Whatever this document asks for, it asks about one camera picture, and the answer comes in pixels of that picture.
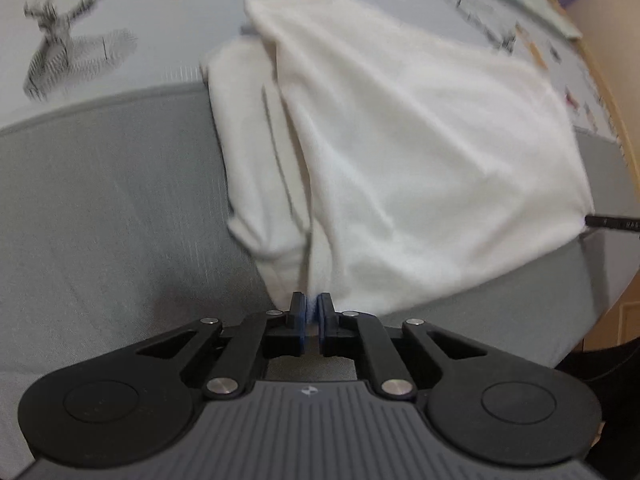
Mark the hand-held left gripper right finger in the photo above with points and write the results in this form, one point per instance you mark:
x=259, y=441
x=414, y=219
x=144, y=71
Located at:
x=323, y=325

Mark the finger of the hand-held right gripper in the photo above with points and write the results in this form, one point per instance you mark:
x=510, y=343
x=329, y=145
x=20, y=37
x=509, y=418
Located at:
x=612, y=223

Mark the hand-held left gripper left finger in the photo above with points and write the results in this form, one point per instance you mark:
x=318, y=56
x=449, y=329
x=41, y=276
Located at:
x=301, y=325

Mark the white small garment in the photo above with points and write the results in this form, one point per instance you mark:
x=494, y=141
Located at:
x=400, y=150

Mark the grey cloth mat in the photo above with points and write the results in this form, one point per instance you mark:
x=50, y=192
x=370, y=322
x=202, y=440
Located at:
x=125, y=210

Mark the white printed play mat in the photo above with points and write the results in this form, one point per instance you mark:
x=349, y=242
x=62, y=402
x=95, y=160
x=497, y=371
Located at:
x=125, y=25

